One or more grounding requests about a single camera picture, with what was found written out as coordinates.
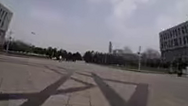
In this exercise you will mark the row of trees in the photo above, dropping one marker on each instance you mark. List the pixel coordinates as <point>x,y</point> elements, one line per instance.
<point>98,57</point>

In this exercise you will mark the tall thin tower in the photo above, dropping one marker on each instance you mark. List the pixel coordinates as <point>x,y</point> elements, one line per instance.
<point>110,47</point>

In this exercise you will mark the grey paved plaza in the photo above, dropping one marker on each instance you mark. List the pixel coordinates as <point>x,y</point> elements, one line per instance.
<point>19,76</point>

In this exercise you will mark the lamp pole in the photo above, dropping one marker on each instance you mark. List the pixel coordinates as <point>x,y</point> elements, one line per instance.
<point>8,43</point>

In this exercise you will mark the dark grey windowed building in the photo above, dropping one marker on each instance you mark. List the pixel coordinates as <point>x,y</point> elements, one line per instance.
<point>187,40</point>

